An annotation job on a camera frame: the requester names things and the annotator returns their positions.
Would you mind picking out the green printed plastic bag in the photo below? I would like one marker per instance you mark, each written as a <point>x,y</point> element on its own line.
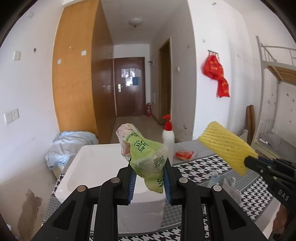
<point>143,150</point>

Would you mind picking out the small bottle blue cap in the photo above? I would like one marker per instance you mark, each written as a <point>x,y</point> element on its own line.
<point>214,179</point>

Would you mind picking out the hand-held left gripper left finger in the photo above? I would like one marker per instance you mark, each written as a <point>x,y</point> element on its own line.
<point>130,185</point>

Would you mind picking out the white wall socket plate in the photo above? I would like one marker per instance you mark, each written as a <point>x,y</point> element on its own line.
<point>8,118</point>
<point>15,114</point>

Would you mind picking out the single white wall switch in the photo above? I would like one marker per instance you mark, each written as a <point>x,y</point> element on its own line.
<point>17,55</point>

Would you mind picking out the dark brown door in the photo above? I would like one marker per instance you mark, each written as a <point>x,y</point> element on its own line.
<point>129,99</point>

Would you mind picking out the wooden wardrobe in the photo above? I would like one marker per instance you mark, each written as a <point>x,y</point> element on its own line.
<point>76,81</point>

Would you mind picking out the yellow foam fruit net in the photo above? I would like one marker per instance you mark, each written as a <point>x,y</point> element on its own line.
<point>224,146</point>

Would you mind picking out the red snack packet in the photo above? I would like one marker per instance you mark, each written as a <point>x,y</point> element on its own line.
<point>183,154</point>

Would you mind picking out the white pump bottle red cap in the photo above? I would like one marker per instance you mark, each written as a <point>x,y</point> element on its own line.
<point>168,141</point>

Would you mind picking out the white metal bunk bed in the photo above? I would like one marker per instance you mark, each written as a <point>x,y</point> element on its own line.
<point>283,74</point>

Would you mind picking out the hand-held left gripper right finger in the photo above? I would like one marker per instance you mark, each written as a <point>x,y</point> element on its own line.
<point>167,187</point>

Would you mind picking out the white foam box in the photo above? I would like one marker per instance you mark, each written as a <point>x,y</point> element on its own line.
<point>92,166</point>

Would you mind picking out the blue paper notice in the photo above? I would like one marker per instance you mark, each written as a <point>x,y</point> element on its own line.
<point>136,81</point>

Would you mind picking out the light blue bedding pile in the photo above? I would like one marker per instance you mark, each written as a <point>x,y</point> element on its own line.
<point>69,143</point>

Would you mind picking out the grey cloth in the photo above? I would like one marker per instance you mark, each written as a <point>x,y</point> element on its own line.
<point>271,141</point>

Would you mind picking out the red hanging bag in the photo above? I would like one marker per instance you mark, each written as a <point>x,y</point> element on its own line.
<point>214,68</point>

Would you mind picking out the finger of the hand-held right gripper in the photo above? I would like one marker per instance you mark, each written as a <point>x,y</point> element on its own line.
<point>266,159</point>
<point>256,164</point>

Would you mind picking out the metal wall hook rack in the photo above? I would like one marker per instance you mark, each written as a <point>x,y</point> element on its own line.
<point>212,52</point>

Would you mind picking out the round ceiling lamp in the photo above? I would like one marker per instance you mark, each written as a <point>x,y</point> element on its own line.
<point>136,22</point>

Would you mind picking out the brown wooden planks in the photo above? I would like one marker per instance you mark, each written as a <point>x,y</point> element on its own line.
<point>250,122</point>

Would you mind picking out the brown side door frame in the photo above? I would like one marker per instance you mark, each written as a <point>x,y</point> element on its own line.
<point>164,81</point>

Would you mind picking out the red fire extinguisher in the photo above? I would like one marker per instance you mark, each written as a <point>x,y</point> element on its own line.
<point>149,110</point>

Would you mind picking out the clear plastic bag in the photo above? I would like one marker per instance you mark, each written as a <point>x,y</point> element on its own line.
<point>231,190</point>

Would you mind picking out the white paper notice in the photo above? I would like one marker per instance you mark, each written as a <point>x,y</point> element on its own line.
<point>129,72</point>

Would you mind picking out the houndstooth tablecloth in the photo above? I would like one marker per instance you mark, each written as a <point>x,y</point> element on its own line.
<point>196,166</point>

